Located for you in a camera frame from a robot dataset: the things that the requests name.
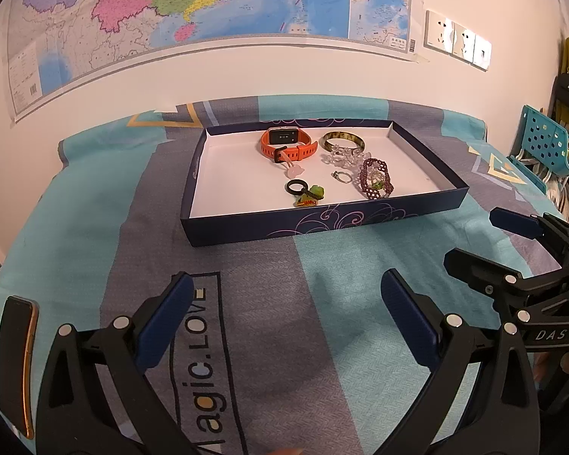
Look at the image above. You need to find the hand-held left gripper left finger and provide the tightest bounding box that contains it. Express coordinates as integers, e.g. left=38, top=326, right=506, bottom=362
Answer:
left=32, top=271, right=195, bottom=455

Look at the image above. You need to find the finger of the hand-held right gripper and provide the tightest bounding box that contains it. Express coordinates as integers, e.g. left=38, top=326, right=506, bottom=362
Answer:
left=489, top=207, right=569, bottom=266
left=443, top=248, right=569, bottom=314

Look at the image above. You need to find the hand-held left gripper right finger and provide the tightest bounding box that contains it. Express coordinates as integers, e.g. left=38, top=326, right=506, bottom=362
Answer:
left=380, top=268, right=541, bottom=455

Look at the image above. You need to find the dark blue shallow box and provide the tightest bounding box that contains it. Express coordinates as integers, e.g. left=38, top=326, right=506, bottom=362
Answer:
left=180, top=119, right=470, bottom=248

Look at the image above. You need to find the purple beaded bracelet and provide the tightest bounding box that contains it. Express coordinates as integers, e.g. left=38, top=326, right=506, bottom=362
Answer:
left=358, top=157, right=396, bottom=200

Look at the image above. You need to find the tortoiseshell bangle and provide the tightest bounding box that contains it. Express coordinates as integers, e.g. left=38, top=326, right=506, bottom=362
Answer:
left=321, top=130, right=366, bottom=152

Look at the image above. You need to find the orange smartwatch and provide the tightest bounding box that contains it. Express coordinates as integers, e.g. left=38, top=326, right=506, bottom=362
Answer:
left=258, top=128, right=318, bottom=163

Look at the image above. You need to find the blue plastic chair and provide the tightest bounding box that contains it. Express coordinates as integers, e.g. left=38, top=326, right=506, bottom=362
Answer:
left=507, top=104, right=569, bottom=195

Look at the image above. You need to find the teal grey printed bedsheet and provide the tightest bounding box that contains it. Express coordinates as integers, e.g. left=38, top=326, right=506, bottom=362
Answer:
left=0, top=95, right=569, bottom=455

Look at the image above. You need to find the black smartphone gold edge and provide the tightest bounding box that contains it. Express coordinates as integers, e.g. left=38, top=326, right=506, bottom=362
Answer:
left=0, top=295, right=41, bottom=439

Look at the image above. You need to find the colourful wall map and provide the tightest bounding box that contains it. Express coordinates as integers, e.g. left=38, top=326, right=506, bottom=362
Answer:
left=2, top=0, right=430, bottom=124

